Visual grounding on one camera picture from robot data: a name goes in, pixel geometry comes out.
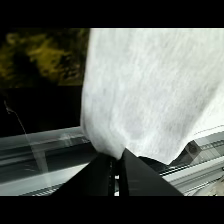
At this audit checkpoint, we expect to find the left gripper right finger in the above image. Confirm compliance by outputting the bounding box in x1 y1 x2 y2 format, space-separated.
118 148 184 197

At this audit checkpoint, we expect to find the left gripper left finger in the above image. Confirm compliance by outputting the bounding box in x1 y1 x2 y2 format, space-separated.
54 152 118 197

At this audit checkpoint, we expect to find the grey T-shirt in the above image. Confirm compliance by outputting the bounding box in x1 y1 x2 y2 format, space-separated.
79 27 224 166

